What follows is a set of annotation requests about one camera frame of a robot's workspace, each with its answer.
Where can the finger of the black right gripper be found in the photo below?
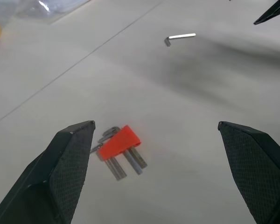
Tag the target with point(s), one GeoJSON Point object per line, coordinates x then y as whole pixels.
{"type": "Point", "coordinates": [274, 11]}

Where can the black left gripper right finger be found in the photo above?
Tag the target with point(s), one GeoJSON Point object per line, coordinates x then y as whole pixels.
{"type": "Point", "coordinates": [254, 168]}

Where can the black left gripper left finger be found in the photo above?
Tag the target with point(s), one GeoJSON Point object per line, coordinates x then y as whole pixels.
{"type": "Point", "coordinates": [49, 177]}

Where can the small grey metal hex key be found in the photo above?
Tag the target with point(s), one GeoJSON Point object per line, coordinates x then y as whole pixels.
{"type": "Point", "coordinates": [95, 148]}

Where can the red plastic hex key holder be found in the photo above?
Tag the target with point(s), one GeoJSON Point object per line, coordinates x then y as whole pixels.
{"type": "Point", "coordinates": [120, 143]}

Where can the red hex key holder set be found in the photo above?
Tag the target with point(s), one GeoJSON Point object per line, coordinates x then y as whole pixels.
{"type": "Point", "coordinates": [140, 159]}

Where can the silver hex key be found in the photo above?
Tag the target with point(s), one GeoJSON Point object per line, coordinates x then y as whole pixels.
{"type": "Point", "coordinates": [182, 36]}

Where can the clear plastic bag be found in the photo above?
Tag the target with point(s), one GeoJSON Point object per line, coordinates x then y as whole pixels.
{"type": "Point", "coordinates": [35, 9]}

